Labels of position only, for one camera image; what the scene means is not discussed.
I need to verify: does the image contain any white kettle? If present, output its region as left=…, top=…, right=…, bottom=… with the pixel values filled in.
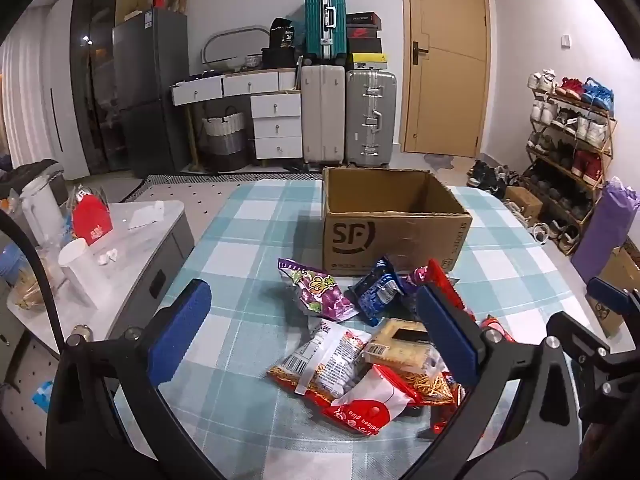
left=19, top=174, right=66, bottom=246

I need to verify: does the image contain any brown cardboard box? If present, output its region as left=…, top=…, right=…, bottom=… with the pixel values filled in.
left=321, top=166, right=474, bottom=277

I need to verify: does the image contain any red gift bag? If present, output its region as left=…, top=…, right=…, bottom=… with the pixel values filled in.
left=71, top=187, right=112, bottom=246

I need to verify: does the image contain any white dresser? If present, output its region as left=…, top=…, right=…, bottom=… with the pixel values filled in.
left=169, top=69, right=304, bottom=162

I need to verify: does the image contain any purple snack bag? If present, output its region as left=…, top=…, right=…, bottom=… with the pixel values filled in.
left=277, top=258, right=360, bottom=322

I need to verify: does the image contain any yellow black shoe box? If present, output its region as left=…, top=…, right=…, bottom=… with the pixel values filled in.
left=352, top=52, right=389, bottom=71

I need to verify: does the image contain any teal suitcase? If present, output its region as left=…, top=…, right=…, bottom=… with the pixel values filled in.
left=304, top=0, right=348, bottom=60

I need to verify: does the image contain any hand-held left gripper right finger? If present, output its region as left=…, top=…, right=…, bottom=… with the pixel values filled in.
left=405, top=284, right=582, bottom=480

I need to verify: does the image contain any silver suitcase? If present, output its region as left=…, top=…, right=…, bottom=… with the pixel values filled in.
left=344, top=69, right=398, bottom=168

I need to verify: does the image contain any wooden shoe rack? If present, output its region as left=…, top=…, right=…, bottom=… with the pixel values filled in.
left=521, top=67, right=617, bottom=257

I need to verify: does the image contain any oval mirror frame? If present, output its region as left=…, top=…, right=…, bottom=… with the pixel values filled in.
left=201, top=27, right=271, bottom=66

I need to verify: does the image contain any yellow cracker packet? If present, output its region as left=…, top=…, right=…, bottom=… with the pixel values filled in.
left=362, top=317, right=447, bottom=377

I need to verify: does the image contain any white grey laundry basket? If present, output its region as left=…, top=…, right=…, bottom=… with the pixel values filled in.
left=201, top=107, right=250, bottom=171

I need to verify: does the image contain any marble side table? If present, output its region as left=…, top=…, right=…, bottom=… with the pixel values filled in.
left=6, top=200, right=196, bottom=357

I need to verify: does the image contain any small purple packet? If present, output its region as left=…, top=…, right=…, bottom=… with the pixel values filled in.
left=399, top=267, right=431, bottom=297

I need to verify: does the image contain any black paper bag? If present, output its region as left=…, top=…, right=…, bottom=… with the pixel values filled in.
left=269, top=17, right=297, bottom=50

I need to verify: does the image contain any white curtain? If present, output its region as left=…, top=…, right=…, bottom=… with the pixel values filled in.
left=0, top=34, right=57, bottom=172

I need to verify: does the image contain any pile of dark shoes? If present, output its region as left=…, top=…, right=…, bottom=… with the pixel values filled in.
left=466, top=159, right=522, bottom=199

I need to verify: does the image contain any black storage box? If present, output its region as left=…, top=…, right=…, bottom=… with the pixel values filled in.
left=261, top=47, right=301, bottom=69

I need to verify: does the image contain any small cardboard box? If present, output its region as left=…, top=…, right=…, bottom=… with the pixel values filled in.
left=504, top=185, right=544, bottom=221

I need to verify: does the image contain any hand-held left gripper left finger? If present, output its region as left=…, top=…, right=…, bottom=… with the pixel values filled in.
left=45, top=279, right=226, bottom=480

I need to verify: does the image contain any blue cookie packet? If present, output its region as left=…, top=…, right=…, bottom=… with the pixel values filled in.
left=348, top=256, right=405, bottom=326

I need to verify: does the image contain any printed cardboard box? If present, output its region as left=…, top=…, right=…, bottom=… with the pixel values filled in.
left=594, top=247, right=640, bottom=339

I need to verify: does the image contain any beige suitcase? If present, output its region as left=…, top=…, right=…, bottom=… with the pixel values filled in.
left=300, top=64, right=346, bottom=165

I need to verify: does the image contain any red white glue packet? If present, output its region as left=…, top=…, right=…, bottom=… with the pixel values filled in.
left=322, top=364, right=425, bottom=437

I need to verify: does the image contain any black cable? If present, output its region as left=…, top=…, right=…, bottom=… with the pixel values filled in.
left=0, top=209, right=62, bottom=362

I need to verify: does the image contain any white tissue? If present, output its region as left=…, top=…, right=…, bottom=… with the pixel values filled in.
left=127, top=200, right=166, bottom=231

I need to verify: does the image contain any dark glass cabinet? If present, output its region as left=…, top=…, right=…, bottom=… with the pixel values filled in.
left=69, top=0, right=124, bottom=176

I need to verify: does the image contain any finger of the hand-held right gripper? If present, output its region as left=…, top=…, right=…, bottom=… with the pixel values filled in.
left=586, top=276, right=640, bottom=320
left=545, top=311, right=640, bottom=411

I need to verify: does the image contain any wooden door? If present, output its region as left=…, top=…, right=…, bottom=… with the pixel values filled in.
left=399, top=0, right=490, bottom=159

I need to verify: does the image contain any red white noodle snack bag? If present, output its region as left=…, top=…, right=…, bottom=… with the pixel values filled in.
left=266, top=318, right=374, bottom=402

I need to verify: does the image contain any blue white package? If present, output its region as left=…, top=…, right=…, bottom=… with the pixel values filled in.
left=32, top=379, right=54, bottom=414

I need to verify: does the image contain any red chip bag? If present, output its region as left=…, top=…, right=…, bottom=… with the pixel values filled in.
left=410, top=259, right=477, bottom=322

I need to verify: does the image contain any white cup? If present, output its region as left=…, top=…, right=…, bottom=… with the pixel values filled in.
left=58, top=237, right=101, bottom=307

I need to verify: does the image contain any grey refrigerator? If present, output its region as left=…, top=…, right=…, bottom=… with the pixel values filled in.
left=112, top=8, right=190, bottom=177

